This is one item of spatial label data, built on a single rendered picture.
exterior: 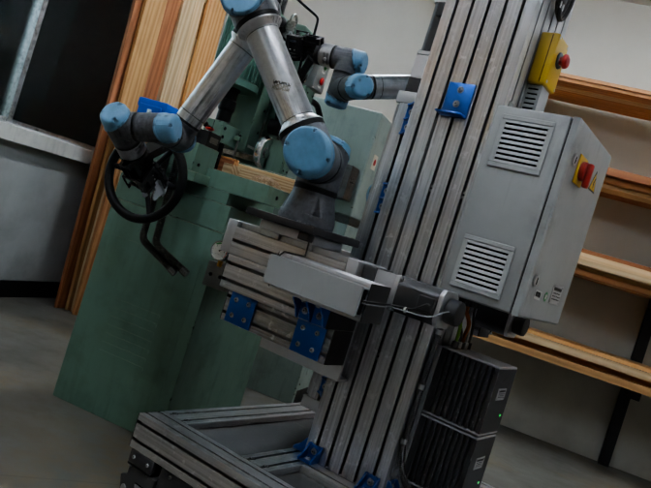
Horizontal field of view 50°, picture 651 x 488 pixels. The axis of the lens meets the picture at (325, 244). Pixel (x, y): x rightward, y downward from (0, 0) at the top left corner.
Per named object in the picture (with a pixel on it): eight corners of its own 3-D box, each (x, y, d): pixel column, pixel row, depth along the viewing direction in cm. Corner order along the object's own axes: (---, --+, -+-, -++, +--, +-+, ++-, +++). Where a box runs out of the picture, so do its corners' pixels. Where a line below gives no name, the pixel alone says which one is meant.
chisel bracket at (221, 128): (199, 139, 244) (206, 116, 244) (218, 148, 257) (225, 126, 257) (217, 145, 241) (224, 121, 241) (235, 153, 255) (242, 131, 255)
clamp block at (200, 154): (153, 159, 225) (161, 132, 225) (175, 167, 238) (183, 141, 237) (192, 170, 220) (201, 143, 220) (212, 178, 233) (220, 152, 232)
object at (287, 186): (140, 148, 256) (144, 137, 256) (143, 149, 258) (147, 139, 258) (304, 198, 234) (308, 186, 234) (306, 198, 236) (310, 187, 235)
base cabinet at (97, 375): (49, 394, 241) (110, 196, 240) (145, 378, 296) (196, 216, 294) (157, 444, 226) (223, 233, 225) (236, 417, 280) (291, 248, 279)
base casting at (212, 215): (111, 197, 240) (120, 170, 240) (196, 217, 294) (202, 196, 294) (224, 233, 225) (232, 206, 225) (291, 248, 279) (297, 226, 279)
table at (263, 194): (94, 150, 233) (99, 133, 232) (146, 167, 261) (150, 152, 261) (252, 199, 212) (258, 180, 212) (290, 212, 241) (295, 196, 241)
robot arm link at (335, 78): (331, 101, 218) (342, 67, 217) (319, 103, 228) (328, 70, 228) (354, 109, 221) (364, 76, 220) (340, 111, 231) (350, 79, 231)
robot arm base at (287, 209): (343, 235, 186) (354, 199, 186) (311, 226, 173) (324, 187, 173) (298, 222, 194) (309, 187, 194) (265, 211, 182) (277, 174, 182)
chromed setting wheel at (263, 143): (247, 165, 250) (258, 131, 250) (262, 170, 262) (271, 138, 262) (255, 167, 249) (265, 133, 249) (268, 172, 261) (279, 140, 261)
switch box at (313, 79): (298, 83, 269) (311, 44, 268) (307, 91, 278) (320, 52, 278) (313, 87, 267) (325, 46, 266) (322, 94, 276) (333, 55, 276)
